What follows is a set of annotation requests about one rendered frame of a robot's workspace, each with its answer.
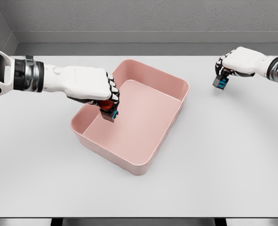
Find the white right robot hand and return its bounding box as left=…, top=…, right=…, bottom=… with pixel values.
left=214, top=46, right=266, bottom=82

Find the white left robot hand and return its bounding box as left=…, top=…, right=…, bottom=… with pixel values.
left=64, top=66, right=120, bottom=112

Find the pink plastic basket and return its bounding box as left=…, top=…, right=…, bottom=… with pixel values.
left=70, top=59, right=191, bottom=177

